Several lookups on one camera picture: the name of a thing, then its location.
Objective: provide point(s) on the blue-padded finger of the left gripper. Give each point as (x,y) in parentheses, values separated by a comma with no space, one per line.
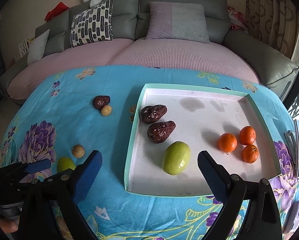
(37,166)
(60,178)

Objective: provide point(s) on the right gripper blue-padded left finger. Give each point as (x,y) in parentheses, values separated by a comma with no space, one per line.
(84,175)

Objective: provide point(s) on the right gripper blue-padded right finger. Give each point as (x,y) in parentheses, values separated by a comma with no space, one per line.
(216,176)

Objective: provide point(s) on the small green jujube fruit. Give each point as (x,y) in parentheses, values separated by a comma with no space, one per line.
(65,163)

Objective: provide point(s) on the orange tangerine with stem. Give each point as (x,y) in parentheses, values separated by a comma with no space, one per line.
(250,154)

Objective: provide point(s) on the large green jujube fruit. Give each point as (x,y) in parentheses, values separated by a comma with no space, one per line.
(176,158)

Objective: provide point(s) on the large wrinkled red date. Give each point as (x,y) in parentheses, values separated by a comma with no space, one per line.
(160,131)

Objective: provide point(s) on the person's left hand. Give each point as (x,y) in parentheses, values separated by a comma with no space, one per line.
(9,226)

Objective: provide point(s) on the brown longan near green fruit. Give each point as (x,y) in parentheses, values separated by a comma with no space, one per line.
(78,151)

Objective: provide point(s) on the blue floral tablecloth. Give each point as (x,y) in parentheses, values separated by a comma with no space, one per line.
(59,114)

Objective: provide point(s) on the brown longan near date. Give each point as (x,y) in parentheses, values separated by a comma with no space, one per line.
(106,110)

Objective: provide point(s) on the white tray with teal rim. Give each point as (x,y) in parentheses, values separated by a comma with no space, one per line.
(201,115)

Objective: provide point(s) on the small round red date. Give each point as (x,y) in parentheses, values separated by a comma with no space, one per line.
(100,101)

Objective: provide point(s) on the smartphone on stand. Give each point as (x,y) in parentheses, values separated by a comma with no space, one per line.
(292,138)

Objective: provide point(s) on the white magazine rack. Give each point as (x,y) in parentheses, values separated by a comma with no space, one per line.
(23,48)

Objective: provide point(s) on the light grey cushion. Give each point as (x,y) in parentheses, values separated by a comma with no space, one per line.
(37,48)

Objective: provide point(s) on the pink sofa seat cover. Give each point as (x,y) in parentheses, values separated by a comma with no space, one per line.
(23,78)

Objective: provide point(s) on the black white patterned cushion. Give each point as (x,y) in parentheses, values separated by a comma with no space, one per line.
(92,25)

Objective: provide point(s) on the pink floral cloth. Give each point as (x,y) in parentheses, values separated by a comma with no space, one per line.
(237,20)

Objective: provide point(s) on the red bag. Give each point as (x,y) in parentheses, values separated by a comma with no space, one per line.
(57,10)

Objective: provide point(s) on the lilac grey cushion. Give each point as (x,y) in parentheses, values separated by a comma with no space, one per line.
(179,21)

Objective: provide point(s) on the grey leather sofa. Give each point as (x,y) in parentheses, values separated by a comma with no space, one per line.
(130,20)

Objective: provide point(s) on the brown patterned curtain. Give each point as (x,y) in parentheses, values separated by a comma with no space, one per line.
(274,22)

